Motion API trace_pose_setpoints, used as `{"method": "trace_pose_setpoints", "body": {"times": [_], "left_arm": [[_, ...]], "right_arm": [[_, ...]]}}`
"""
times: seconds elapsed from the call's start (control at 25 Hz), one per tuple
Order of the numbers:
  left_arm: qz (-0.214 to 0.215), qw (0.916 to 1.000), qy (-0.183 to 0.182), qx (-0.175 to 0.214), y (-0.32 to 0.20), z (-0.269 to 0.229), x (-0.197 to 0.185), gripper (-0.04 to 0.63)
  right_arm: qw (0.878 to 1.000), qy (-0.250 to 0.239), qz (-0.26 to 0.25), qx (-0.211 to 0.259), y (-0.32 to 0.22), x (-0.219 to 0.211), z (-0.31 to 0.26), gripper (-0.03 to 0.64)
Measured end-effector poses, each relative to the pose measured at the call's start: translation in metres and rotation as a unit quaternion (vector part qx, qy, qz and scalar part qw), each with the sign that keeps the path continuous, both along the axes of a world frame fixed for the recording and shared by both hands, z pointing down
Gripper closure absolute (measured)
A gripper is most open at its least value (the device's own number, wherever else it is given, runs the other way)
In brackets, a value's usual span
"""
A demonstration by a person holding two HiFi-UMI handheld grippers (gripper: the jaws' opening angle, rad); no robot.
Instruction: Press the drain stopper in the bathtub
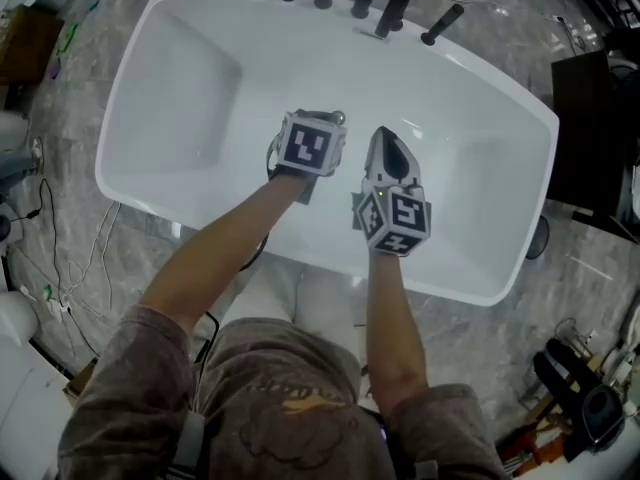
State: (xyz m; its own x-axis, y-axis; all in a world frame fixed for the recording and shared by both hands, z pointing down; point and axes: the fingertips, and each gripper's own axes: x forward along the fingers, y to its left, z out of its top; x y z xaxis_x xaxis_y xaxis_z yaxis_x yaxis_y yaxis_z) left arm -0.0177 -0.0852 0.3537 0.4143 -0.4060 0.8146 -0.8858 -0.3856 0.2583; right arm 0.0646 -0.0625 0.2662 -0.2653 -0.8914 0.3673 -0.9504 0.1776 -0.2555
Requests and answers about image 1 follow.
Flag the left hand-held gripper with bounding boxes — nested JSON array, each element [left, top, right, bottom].
[[264, 109, 350, 205]]

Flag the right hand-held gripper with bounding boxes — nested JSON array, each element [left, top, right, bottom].
[[349, 126, 434, 258]]

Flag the white bathtub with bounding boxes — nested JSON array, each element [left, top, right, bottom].
[[94, 0, 560, 308]]

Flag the person's right forearm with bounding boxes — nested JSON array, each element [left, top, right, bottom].
[[366, 250, 432, 417]]

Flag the person's left forearm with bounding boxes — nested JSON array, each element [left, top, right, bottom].
[[138, 170, 310, 342]]

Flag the black round stool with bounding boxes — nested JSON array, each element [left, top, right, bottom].
[[523, 214, 552, 262]]

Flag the black curved faucet spout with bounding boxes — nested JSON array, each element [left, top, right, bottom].
[[373, 0, 422, 38]]

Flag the dark cabinet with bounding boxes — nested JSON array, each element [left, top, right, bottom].
[[544, 49, 640, 245]]

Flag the person's brown printed shirt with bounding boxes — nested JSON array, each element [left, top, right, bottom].
[[56, 303, 507, 480]]

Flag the brown cardboard box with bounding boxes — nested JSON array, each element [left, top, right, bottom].
[[0, 4, 66, 88]]

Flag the white furniture piece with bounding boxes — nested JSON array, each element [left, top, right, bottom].
[[0, 287, 77, 474]]

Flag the black hand shower handle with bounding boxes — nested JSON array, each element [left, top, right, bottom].
[[420, 3, 466, 47]]

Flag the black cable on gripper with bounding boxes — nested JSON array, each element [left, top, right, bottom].
[[192, 230, 271, 367]]

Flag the white floor cable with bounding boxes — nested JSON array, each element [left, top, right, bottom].
[[47, 200, 123, 319]]

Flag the black device with straps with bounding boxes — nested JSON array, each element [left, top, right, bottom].
[[531, 336, 627, 458]]

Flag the black floor cable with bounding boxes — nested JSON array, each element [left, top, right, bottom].
[[8, 177, 69, 299]]

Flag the grey chest strap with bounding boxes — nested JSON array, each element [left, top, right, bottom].
[[171, 411, 207, 477]]

